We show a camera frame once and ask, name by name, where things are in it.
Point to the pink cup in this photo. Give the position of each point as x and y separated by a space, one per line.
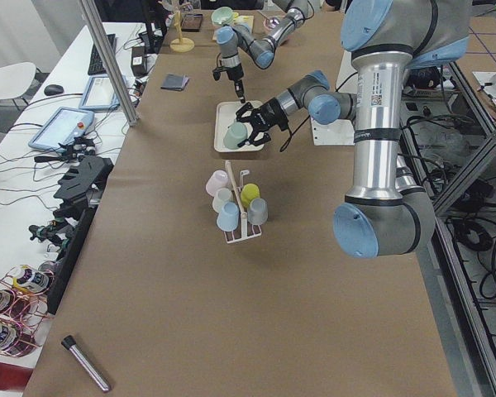
219 179

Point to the black tool holder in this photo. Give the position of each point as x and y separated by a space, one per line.
91 172

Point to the pink bowl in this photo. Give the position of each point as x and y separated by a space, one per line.
270 23

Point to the cream white cup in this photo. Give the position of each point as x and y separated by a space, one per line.
221 197

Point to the wooden stand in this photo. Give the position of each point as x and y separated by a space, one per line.
180 44

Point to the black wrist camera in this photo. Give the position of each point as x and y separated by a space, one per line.
217 72

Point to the green cup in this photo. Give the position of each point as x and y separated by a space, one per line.
235 133

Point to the light blue cup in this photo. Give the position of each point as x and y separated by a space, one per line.
228 217

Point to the cream rabbit tray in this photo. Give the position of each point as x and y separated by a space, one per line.
225 116

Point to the grey cup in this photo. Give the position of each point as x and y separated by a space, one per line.
257 212

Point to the yellow cup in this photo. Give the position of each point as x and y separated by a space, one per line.
249 192

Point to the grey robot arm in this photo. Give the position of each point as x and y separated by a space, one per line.
385 212
231 39

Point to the copper wire rack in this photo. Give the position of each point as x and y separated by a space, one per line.
23 309

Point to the aluminium frame post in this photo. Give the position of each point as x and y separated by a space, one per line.
95 26

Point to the blue teach pendant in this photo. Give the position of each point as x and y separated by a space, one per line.
61 129
99 95

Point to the grey cloth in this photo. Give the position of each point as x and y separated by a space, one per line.
175 82

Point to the white chair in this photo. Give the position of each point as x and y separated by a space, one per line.
16 79

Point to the black computer mouse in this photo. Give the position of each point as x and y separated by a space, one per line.
53 89

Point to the green bowl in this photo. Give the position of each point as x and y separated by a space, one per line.
223 16

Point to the white wire cup rack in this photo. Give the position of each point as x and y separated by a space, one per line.
245 230

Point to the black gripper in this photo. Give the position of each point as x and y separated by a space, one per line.
233 74
270 114

